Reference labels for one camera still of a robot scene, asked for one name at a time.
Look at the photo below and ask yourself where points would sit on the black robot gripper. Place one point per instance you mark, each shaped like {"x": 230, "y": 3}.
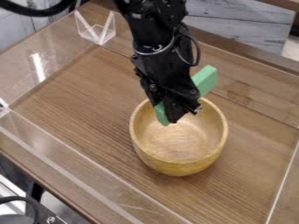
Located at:
{"x": 163, "y": 66}

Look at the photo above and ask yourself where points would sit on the green rectangular block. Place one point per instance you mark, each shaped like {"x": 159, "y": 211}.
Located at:
{"x": 204, "y": 80}

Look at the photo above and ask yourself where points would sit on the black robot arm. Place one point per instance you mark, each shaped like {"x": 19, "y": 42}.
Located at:
{"x": 154, "y": 19}

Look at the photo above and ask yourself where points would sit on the brown wooden bowl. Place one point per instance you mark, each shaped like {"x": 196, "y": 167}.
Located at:
{"x": 182, "y": 148}

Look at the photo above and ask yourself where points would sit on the clear acrylic corner bracket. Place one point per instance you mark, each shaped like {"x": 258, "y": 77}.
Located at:
{"x": 99, "y": 34}

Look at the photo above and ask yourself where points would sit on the black table leg frame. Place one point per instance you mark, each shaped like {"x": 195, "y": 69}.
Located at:
{"x": 43, "y": 215}

